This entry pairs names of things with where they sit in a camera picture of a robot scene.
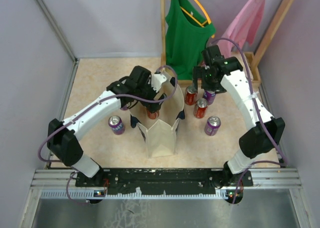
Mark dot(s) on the red coke can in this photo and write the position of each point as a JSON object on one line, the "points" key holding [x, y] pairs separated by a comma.
{"points": [[200, 108], [152, 115], [190, 96]]}

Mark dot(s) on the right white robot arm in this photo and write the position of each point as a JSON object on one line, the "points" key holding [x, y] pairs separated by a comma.
{"points": [[264, 131]]}

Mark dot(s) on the wooden clothes rack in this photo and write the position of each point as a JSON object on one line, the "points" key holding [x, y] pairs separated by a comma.
{"points": [[253, 58]]}

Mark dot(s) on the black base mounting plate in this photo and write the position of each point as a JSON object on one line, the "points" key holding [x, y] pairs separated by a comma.
{"points": [[157, 181]]}

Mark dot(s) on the purple Fanta can right back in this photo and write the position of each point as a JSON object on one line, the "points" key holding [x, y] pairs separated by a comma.
{"points": [[209, 96]]}

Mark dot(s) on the yellow clothes hanger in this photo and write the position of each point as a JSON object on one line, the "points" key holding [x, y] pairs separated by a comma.
{"points": [[197, 13]]}

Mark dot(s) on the purple Fanta can front right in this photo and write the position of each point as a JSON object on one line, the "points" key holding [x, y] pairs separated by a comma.
{"points": [[212, 126]]}

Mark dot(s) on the beige canvas tote bag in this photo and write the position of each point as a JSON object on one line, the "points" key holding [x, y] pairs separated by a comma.
{"points": [[160, 134]]}

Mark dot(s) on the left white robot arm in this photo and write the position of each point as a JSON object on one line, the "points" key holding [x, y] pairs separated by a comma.
{"points": [[64, 136]]}

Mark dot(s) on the aluminium frame rail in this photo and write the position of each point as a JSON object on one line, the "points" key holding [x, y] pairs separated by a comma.
{"points": [[60, 184]]}

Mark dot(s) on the purple Fanta can front left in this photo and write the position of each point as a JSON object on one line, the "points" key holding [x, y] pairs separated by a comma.
{"points": [[116, 124]]}

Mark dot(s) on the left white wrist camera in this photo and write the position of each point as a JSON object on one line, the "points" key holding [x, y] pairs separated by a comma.
{"points": [[157, 80]]}

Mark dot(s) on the pink shirt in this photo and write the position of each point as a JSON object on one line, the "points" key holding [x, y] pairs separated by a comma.
{"points": [[243, 28]]}

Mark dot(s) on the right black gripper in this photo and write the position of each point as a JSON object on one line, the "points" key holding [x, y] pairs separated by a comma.
{"points": [[199, 72]]}

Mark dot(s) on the green tank top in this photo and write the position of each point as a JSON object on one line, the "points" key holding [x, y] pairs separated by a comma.
{"points": [[186, 37]]}

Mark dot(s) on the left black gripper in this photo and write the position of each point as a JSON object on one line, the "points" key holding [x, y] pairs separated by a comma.
{"points": [[153, 107]]}

